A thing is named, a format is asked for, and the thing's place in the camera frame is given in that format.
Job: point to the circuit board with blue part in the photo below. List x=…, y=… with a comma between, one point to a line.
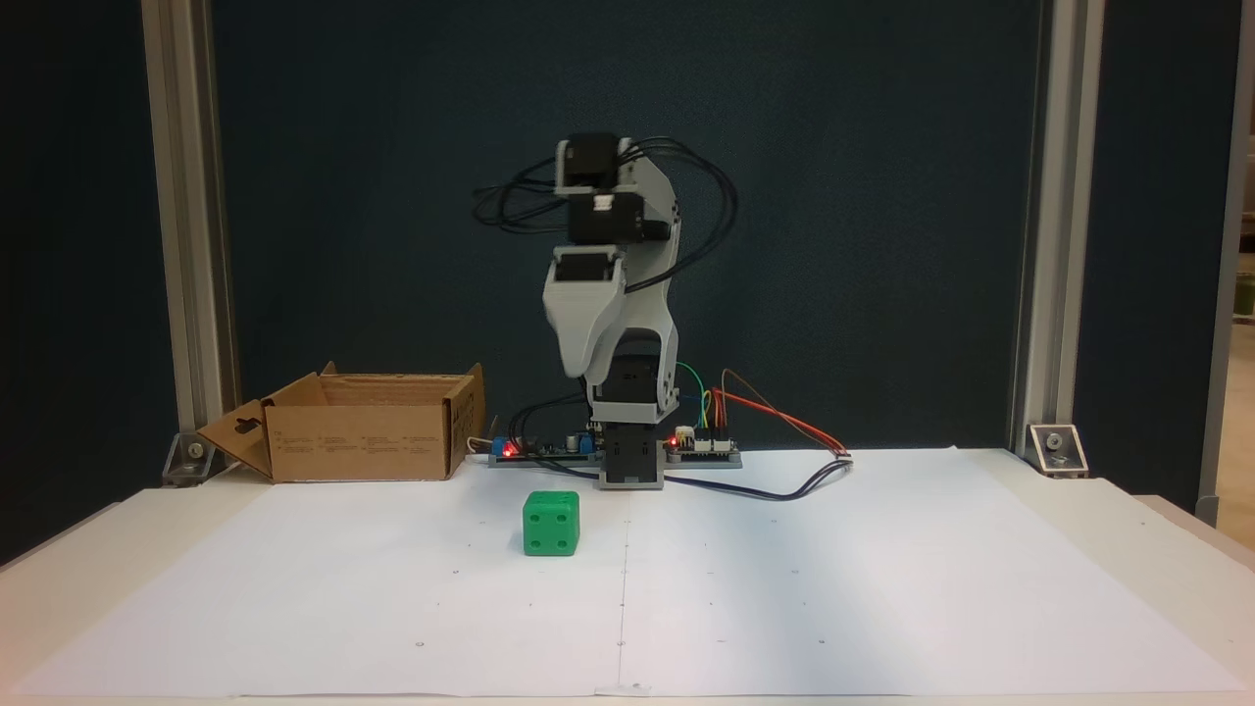
x=529, y=453

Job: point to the black white power lead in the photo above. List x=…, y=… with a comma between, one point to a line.
x=478, y=443

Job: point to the aluminium frame post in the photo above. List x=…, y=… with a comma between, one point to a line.
x=1226, y=245
x=1059, y=196
x=186, y=196

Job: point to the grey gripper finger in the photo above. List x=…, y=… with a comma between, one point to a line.
x=583, y=343

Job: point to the brown cardboard box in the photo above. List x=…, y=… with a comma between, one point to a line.
x=363, y=441

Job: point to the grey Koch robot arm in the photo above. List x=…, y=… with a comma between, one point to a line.
x=652, y=324

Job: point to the green die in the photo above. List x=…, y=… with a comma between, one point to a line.
x=549, y=525

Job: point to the metal corner bracket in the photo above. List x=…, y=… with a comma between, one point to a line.
x=1057, y=449
x=191, y=456

